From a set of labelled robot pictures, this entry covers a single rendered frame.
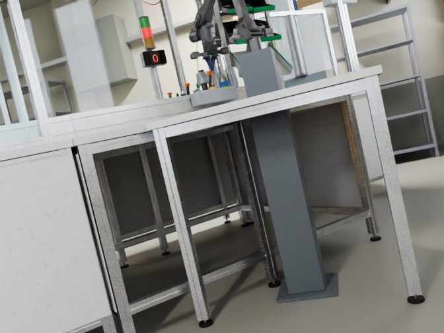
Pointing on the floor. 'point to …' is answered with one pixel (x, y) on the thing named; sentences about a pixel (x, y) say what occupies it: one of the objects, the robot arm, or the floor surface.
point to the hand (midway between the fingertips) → (211, 64)
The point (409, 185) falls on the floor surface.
